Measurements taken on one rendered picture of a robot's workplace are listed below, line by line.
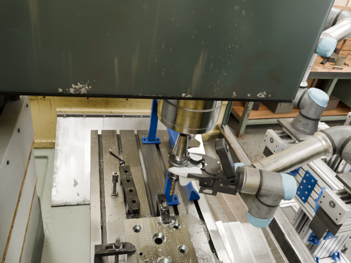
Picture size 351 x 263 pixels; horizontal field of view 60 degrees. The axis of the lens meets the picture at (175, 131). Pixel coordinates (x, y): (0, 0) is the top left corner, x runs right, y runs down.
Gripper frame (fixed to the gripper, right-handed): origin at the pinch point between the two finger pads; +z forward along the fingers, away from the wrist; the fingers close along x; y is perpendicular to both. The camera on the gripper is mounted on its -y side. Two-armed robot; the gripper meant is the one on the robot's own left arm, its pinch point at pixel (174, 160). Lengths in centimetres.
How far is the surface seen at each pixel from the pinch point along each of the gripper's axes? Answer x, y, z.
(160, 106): -2.4, -18.1, 6.0
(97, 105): 90, 42, 49
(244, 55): -8.8, -36.3, -8.9
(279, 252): 26, 66, -59
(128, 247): -7.4, 32.6, 9.3
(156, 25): -14.2, -40.4, 8.1
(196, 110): -6.1, -21.0, -2.5
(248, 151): 205, 135, -86
